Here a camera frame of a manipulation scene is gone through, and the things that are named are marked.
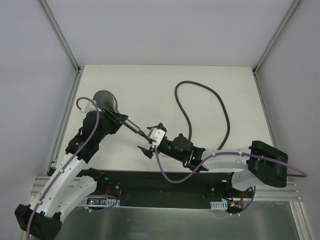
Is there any grey shower head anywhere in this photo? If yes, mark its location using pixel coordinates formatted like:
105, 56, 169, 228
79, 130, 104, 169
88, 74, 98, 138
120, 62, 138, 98
93, 90, 148, 139

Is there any dark grey shower hose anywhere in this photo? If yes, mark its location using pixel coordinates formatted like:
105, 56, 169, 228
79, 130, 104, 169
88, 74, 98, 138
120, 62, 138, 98
138, 80, 231, 151

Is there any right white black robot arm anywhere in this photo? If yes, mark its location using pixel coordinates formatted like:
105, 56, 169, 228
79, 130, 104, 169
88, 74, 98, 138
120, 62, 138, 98
137, 124, 288, 198

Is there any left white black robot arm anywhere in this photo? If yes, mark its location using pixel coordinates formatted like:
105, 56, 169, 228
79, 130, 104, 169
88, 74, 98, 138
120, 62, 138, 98
14, 106, 128, 240

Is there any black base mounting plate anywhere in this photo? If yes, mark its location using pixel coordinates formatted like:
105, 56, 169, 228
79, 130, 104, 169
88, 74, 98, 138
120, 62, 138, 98
74, 169, 261, 208

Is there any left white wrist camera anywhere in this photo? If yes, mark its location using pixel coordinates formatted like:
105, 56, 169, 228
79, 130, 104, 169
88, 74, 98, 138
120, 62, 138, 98
79, 101, 97, 114

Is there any left aluminium side rail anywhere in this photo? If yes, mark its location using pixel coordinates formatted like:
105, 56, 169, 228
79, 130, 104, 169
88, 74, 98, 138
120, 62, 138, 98
44, 67, 84, 176

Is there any left aluminium frame post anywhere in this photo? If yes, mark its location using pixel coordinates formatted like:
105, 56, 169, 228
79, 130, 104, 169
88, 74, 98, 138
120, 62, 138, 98
37, 0, 82, 73

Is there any aluminium frame post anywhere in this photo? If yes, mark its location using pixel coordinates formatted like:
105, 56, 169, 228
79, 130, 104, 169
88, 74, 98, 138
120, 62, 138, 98
37, 0, 82, 73
252, 0, 303, 76

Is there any aluminium front rail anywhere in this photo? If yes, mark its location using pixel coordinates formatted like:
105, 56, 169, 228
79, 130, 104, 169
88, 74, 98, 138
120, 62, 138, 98
30, 176, 303, 202

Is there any right aluminium frame post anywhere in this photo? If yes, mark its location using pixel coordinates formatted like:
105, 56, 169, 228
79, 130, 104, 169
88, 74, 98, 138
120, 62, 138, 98
252, 0, 303, 76

